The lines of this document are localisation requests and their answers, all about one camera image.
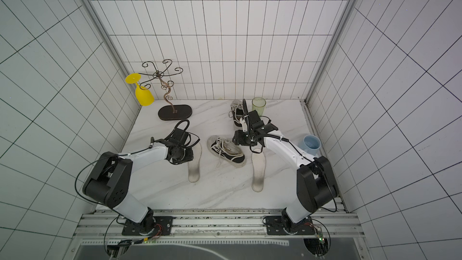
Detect white insole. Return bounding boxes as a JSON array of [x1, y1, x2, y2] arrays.
[[251, 148, 266, 193], [188, 143, 202, 183]]

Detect black white sneaker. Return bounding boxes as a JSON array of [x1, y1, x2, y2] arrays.
[[229, 100, 244, 130], [207, 136, 246, 168]]

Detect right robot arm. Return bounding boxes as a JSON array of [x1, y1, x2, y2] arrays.
[[233, 108, 339, 235]]

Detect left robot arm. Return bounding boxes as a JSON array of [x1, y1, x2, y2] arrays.
[[82, 128, 200, 236]]

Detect green transparent cup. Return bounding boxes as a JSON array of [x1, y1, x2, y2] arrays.
[[251, 97, 267, 116]]

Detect black metal cup rack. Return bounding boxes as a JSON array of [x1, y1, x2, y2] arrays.
[[141, 59, 193, 121]]

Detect yellow plastic wine glass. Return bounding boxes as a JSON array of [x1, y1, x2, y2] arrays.
[[125, 73, 155, 107]]

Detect blue mug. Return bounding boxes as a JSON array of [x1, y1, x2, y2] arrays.
[[298, 135, 322, 156]]

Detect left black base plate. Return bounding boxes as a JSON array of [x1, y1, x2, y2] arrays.
[[122, 216, 174, 237]]

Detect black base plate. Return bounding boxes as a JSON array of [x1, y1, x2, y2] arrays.
[[262, 216, 316, 236], [122, 216, 174, 237]]

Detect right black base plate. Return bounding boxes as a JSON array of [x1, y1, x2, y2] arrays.
[[262, 216, 316, 236]]

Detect aluminium mounting rail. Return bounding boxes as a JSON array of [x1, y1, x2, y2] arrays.
[[74, 209, 365, 241]]

